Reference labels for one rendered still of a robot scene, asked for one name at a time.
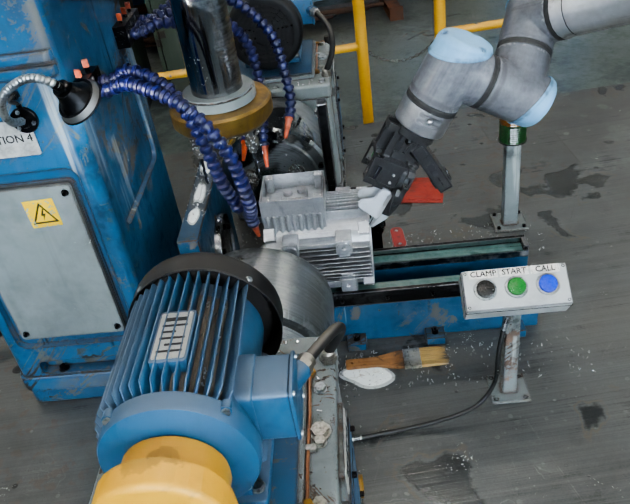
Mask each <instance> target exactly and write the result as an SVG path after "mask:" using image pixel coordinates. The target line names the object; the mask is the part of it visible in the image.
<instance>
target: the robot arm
mask: <svg viewBox="0 0 630 504"><path fill-rule="evenodd" d="M629 24H630V0H507V3H506V6H505V15H504V20H503V24H502V28H501V32H500V36H499V40H498V44H497V49H496V51H495V54H493V47H492V46H491V44H490V43H489V42H488V41H486V40H485V39H483V38H482V37H480V36H478V35H474V34H472V33H471V32H469V31H466V30H463V29H459V28H453V27H448V28H444V29H442V30H441V31H439V33H438V34H437V36H436V38H435V39H434V41H433V43H432V44H431V45H430V46H429V47H428V52H427V54H426V56H425V57H424V59H423V61H422V63H421V65H420V67H419V69H418V71H417V73H416V75H415V76H414V78H413V80H412V82H411V84H410V86H409V88H408V90H407V91H406V93H405V94H404V96H403V98H402V100H401V102H400V104H399V106H398V108H397V110H396V112H395V116H394V115H391V114H388V116H387V118H386V120H385V122H384V124H383V126H382V128H381V130H380V131H379V133H378V135H377V137H376V139H375V138H373V139H372V141H371V143H370V145H369V147H368V149H367V151H366V153H365V155H364V157H363V159H362V160H361V162H362V163H365V164H367V165H368V166H367V168H366V169H365V171H364V172H363V181H364V182H367V183H369V184H371V185H372V186H373V187H370V188H361V189H360V190H359V191H358V197H359V198H360V199H361V200H360V201H359V203H358V206H359V208H360V209H362V210H363V211H365V212H366V213H368V214H369V215H371V219H370V222H369V225H370V227H374V226H376V225H377V224H379V223H381V222H382V221H384V220H385V219H387V218H388V217H389V216H390V215H391V214H392V213H393V212H394V211H395V210H396V209H397V207H398V206H399V205H400V203H401V201H402V200H403V198H404V196H405V194H406V192H407V191H408V190H409V188H410V187H411V185H412V182H413V180H414V178H415V175H416V170H417V169H418V168H419V164H420V165H421V166H422V168H423V169H424V171H425V172H426V173H427V175H428V176H429V179H430V181H431V184H432V185H433V186H434V187H435V189H438V190H439V192H440V193H443V192H445V191H446V190H448V189H450V188H452V187H453V186H452V182H451V180H452V178H451V176H450V173H449V171H447V169H446V168H445V166H444V167H443V166H442V165H441V163H440V162H439V161H438V159H437V158H436V156H435V155H434V153H433V152H432V150H431V149H430V148H429V145H431V144H432V143H433V141H434V140H437V139H440V138H442V137H443V135H444V133H445V132H446V130H447V128H448V126H449V125H450V123H451V121H452V120H453V118H454V117H455V115H456V113H457V112H458V110H459V108H460V107H461V105H462V104H464V105H467V106H469V107H472V108H474V109H477V110H479V111H482V112H484V113H487V114H490V115H492V116H495V117H497V118H500V119H502V120H505V121H507V123H509V124H516V125H519V126H522V127H530V126H533V125H534V124H536V123H537V122H539V121H540V120H541V119H542V118H543V117H544V116H545V115H546V113H547V112H548V111H549V109H550V107H551V106H552V104H553V102H554V99H555V96H556V93H557V83H556V81H555V80H554V79H553V77H551V76H547V73H548V69H549V65H550V60H551V57H552V52H553V48H554V44H555V42H557V41H562V40H566V39H571V38H573V37H574V36H578V35H583V34H587V33H592V32H596V31H601V30H606V29H610V28H615V27H620V26H624V25H629ZM371 146H373V149H374V151H373V153H372V155H371V157H372V158H371V157H368V158H367V157H366V156H367V154H368V152H369V150H370V148H371ZM418 162H419V164H418Z"/></svg>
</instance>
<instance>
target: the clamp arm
mask: <svg viewBox="0 0 630 504"><path fill-rule="evenodd" d="M316 107H317V108H314V115H315V117H318V122H319V130H320V137H321V144H322V152H323V159H324V166H325V174H326V175H324V176H325V183H326V184H327V189H328V192H329V191H335V188H336V187H337V180H336V172H335V164H334V156H333V148H332V140H331V132H330V124H329V116H328V108H327V100H326V98H320V99H317V100H316Z"/></svg>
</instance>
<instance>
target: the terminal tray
mask: <svg viewBox="0 0 630 504"><path fill-rule="evenodd" d="M316 172H319V174H315V173H316ZM267 177H271V178H270V179H266V178H267ZM315 193H319V194H318V195H314V194H315ZM263 198H267V200H263ZM325 198H326V183H325V176H324V170H317V171H307V172H297V173H287V174H277V175H267V176H263V179H262V185H261V191H260V197H259V208H260V213H261V218H262V221H263V226H264V229H275V231H276V234H277V233H278V231H281V233H284V232H285V231H287V232H288V233H290V232H291V230H294V232H297V231H298V229H300V230H301V231H302V232H303V231H304V229H307V230H308V231H310V230H311V228H313V229H314V230H317V228H320V229H321V230H323V229H324V227H327V223H326V214H325V212H326V211H325V207H326V205H325V204H326V202H325V201H326V199H325Z"/></svg>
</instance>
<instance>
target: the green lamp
mask: <svg viewBox="0 0 630 504"><path fill-rule="evenodd" d="M526 132H527V127H522V126H520V127H506V126H503V125H501V124H499V140H500V141H501V142H502V143H505V144H510V145H515V144H520V143H522V142H524V141H525V140H526Z"/></svg>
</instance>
